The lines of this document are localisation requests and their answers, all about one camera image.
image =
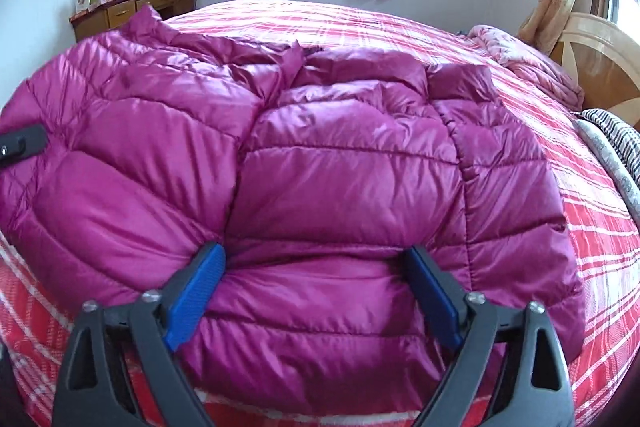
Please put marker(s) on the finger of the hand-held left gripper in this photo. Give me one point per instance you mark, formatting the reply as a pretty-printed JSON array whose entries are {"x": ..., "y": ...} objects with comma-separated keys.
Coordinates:
[{"x": 22, "y": 144}]

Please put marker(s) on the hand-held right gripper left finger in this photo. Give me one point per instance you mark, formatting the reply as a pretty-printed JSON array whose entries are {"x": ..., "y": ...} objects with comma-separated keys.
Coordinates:
[{"x": 197, "y": 292}]

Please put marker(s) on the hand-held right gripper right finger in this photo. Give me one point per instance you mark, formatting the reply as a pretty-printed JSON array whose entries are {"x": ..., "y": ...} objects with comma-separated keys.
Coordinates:
[{"x": 432, "y": 297}]

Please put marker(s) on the magenta puffer jacket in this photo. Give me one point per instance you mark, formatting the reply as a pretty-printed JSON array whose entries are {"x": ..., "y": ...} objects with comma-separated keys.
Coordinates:
[{"x": 350, "y": 187}]

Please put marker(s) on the wooden desk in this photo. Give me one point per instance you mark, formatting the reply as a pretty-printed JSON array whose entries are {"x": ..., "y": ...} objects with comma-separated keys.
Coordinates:
[{"x": 120, "y": 12}]

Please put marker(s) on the red plaid bed sheet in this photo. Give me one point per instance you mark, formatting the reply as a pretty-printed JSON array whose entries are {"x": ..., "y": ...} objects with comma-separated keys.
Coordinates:
[{"x": 605, "y": 247}]

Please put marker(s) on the grey floral cloth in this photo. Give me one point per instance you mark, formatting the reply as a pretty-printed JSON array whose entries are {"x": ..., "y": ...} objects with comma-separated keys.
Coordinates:
[{"x": 607, "y": 162}]

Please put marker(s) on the pink floral quilt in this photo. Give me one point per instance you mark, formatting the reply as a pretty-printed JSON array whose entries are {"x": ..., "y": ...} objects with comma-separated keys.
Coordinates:
[{"x": 540, "y": 67}]

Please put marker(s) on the cream headboard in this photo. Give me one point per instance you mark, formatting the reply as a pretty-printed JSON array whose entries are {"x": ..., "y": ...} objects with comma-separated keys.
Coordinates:
[{"x": 600, "y": 42}]

